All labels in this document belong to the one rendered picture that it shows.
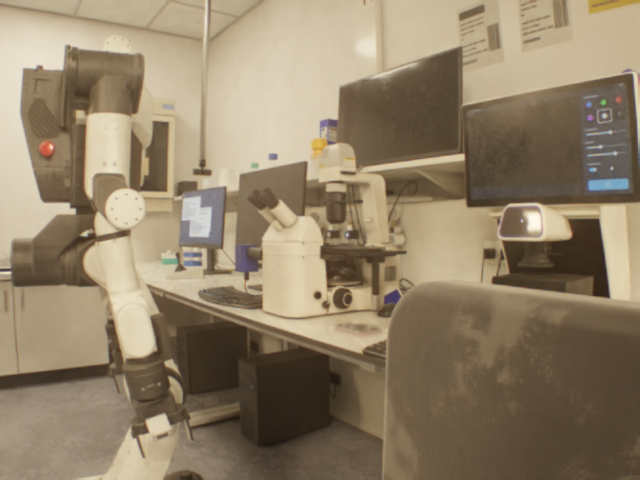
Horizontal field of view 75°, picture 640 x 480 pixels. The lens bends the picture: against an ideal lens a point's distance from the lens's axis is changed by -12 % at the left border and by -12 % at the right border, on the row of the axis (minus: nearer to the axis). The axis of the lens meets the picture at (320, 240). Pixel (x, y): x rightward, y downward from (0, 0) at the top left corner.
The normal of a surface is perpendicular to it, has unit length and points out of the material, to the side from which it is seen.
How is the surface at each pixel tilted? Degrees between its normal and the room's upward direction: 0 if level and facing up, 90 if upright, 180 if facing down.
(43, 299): 90
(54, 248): 90
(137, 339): 90
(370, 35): 90
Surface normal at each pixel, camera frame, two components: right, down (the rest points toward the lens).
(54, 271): 0.46, 0.41
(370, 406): -0.79, 0.01
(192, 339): 0.61, 0.02
